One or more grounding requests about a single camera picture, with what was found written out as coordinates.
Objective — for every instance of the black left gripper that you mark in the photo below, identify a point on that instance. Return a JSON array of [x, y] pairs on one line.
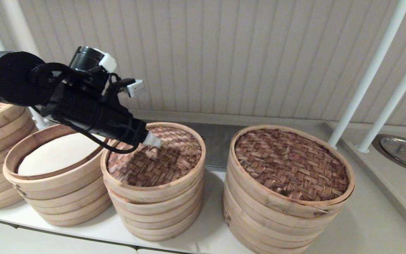
[[93, 113]]

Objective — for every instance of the light woven steamer lid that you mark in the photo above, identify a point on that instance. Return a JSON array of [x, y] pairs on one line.
[[174, 158]]

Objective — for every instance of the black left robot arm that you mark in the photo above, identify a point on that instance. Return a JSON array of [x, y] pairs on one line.
[[5, 77]]

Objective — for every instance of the small bamboo steamer stack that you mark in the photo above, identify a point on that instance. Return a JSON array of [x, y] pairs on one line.
[[157, 229]]

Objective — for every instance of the white steamer liner cloth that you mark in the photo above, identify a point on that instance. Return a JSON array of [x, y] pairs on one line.
[[48, 158]]

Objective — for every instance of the large bamboo steamer basket stack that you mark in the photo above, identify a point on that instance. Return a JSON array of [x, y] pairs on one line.
[[259, 229]]

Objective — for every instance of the large dark woven bamboo lid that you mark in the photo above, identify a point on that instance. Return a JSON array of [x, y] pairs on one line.
[[289, 164]]

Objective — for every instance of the round stainless steel lid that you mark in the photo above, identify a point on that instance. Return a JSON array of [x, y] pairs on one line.
[[400, 150]]

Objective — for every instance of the wide white column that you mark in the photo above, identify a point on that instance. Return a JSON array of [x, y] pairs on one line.
[[22, 28]]

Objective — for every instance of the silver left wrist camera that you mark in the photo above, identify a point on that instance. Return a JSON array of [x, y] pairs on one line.
[[135, 88]]

